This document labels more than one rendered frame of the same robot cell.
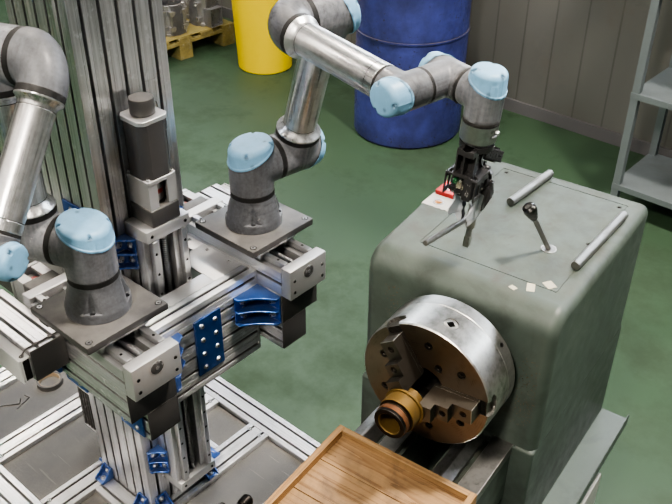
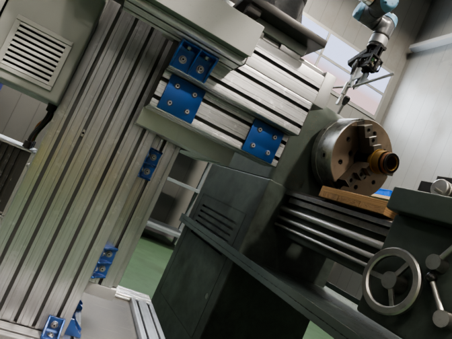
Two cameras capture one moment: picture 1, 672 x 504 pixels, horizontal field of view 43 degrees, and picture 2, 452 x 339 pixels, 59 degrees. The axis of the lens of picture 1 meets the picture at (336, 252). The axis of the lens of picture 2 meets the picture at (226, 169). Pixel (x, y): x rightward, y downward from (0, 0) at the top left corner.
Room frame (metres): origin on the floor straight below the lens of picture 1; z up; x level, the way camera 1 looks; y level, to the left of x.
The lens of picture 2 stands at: (1.04, 1.38, 0.72)
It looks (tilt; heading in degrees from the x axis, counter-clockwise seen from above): 4 degrees up; 300
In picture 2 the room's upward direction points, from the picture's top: 24 degrees clockwise
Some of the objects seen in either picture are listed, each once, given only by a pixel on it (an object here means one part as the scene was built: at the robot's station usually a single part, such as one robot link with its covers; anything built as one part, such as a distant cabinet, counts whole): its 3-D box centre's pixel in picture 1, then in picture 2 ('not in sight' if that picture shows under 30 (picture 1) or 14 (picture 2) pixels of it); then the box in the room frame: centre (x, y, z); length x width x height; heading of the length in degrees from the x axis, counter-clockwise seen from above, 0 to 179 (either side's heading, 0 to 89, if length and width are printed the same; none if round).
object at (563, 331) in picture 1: (505, 288); (292, 152); (1.78, -0.44, 1.06); 0.59 x 0.48 x 0.39; 145
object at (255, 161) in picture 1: (253, 163); not in sight; (1.94, 0.21, 1.33); 0.13 x 0.12 x 0.14; 130
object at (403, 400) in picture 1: (400, 411); (382, 161); (1.31, -0.14, 1.08); 0.09 x 0.09 x 0.09; 55
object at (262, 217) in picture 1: (253, 203); not in sight; (1.94, 0.22, 1.21); 0.15 x 0.15 x 0.10
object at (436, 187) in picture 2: not in sight; (440, 188); (1.08, 0.35, 0.95); 0.07 x 0.04 x 0.04; 55
